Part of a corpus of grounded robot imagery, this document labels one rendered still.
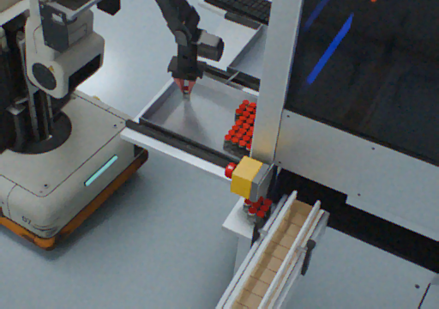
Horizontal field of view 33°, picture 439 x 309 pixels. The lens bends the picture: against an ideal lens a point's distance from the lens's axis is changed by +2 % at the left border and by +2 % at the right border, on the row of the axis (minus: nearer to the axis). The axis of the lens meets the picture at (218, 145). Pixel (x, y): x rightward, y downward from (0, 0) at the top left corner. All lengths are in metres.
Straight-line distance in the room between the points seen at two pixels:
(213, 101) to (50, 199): 0.83
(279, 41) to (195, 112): 0.61
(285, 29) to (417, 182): 0.45
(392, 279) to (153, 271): 1.15
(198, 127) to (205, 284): 0.89
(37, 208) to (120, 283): 0.42
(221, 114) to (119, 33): 1.86
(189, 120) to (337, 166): 0.55
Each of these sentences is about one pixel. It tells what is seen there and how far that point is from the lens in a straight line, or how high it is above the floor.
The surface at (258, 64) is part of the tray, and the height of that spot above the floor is 0.88.
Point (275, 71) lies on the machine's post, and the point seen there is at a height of 1.30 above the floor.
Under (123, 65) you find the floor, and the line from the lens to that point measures 3.68.
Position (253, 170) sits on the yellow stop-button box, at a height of 1.03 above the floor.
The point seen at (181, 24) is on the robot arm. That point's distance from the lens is 1.90.
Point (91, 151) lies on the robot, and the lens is 2.85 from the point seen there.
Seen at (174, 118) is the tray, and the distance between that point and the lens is 2.09.
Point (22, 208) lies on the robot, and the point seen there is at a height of 0.25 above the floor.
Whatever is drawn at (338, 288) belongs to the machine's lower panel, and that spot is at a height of 0.65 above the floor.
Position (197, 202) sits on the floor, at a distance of 3.03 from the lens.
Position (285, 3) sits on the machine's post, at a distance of 1.51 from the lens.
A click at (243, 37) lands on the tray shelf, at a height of 0.88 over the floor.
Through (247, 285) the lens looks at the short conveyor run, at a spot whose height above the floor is 0.93.
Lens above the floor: 2.30
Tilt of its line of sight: 45 degrees down
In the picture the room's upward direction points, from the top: 5 degrees clockwise
